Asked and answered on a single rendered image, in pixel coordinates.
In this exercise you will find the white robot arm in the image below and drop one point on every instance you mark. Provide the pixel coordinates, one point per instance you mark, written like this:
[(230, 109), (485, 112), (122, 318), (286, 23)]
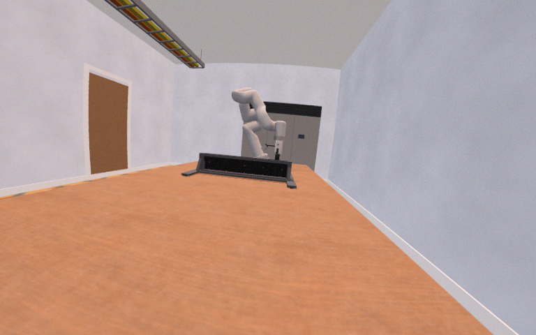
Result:
[(244, 97)]

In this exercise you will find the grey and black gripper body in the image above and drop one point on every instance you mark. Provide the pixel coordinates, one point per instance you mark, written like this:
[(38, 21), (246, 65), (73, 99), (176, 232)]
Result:
[(279, 145)]

